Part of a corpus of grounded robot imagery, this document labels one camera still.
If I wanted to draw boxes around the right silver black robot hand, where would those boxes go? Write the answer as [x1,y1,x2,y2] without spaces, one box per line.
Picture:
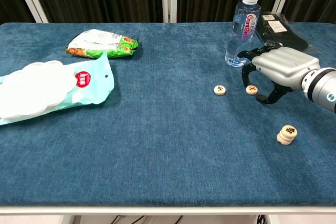
[237,42,321,105]

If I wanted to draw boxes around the wooden chess piece red character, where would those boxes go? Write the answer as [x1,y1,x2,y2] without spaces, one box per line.
[245,84,259,95]
[278,131,297,142]

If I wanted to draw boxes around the wooden chess piece black character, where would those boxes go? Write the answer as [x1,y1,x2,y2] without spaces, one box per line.
[213,84,227,96]
[276,135,293,146]
[280,125,299,137]

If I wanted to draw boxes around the black socks in clear bag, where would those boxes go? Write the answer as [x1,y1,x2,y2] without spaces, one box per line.
[256,11,320,54]

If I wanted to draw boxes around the clear plastic water bottle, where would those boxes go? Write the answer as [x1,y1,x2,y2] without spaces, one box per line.
[224,0,261,68]

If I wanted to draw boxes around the blue fabric table cover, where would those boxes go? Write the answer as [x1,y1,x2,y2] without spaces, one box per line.
[0,22,336,208]

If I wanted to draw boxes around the green snack packet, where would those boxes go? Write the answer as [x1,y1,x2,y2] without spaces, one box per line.
[65,28,140,60]

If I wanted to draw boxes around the mint bag of white plates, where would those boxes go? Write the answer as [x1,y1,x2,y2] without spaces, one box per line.
[0,50,116,126]

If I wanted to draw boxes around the white table frame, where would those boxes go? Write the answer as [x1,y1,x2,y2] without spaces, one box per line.
[0,205,336,224]

